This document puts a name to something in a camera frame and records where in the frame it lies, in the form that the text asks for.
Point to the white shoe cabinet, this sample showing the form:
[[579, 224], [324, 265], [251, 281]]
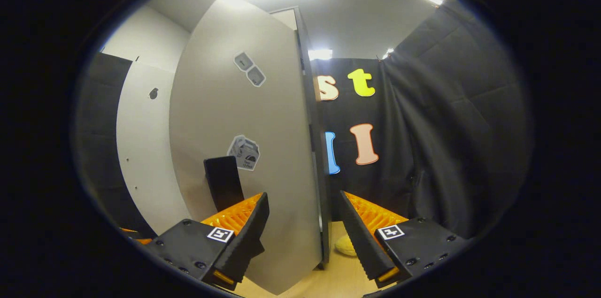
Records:
[[315, 148]]

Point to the black backdrop cloth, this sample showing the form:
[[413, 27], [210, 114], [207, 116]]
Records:
[[446, 124]]

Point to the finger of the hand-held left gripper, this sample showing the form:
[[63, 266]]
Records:
[[138, 237]]

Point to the yellow round object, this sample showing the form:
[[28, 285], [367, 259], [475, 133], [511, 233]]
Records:
[[346, 245]]

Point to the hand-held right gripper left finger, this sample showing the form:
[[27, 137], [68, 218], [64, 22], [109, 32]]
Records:
[[249, 237]]

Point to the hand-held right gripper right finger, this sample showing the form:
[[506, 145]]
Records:
[[359, 241]]

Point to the white cabinet door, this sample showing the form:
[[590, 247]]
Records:
[[277, 124], [145, 148]]

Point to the wooden floor platform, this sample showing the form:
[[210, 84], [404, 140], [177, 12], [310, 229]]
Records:
[[338, 274]]

